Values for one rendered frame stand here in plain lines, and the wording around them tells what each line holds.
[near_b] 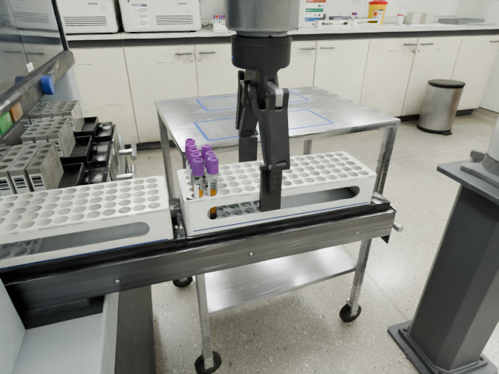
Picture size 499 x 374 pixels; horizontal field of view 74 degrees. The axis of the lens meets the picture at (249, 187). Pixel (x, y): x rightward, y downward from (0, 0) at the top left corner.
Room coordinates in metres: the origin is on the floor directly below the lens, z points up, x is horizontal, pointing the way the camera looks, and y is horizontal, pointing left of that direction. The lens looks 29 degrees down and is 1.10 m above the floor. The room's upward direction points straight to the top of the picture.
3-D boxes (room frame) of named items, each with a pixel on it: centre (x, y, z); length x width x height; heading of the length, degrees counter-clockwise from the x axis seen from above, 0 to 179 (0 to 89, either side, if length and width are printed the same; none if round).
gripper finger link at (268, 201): (0.40, -0.03, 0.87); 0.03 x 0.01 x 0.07; 107
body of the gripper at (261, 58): (0.45, -0.01, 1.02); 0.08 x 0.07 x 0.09; 17
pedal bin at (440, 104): (3.14, -1.82, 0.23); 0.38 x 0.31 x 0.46; 17
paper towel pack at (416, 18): (3.92, -1.80, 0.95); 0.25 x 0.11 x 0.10; 103
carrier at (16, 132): (0.62, 0.47, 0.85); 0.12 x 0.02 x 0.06; 17
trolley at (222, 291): (0.98, -0.05, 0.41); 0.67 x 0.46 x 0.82; 111
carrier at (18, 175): (0.49, 0.36, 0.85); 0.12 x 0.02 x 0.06; 17
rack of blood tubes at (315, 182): (0.46, -0.04, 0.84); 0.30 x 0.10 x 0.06; 107
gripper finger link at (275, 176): (0.38, -0.03, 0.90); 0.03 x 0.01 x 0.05; 17
